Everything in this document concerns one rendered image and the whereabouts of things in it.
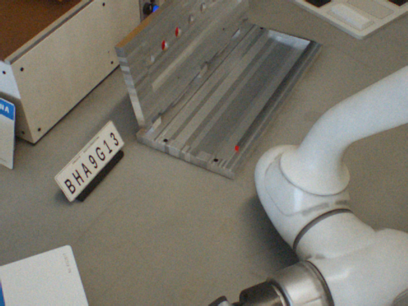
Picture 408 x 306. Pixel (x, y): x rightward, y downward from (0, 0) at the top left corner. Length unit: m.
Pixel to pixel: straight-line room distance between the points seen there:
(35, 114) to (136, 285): 0.38
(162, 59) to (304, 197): 0.42
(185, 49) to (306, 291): 0.58
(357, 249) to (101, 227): 0.42
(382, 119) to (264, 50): 0.64
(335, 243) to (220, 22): 0.62
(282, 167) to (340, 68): 0.51
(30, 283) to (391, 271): 0.47
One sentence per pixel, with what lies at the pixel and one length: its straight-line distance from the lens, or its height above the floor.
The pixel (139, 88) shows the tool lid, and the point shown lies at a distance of 0.99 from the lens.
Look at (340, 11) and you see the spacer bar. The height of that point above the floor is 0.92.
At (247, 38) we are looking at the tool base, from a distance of 1.30.
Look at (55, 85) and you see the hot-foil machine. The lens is 1.09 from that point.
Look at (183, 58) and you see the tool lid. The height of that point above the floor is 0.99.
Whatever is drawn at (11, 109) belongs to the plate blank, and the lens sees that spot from 1.02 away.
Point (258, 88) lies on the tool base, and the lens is 1.16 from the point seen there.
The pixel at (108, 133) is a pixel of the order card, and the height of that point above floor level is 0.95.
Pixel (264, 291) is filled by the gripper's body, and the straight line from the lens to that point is 0.72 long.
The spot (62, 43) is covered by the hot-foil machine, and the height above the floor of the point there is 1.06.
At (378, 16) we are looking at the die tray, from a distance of 1.45.
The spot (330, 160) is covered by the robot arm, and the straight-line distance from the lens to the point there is 0.77.
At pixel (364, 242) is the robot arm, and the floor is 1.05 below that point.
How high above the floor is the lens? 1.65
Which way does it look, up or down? 46 degrees down
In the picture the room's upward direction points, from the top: straight up
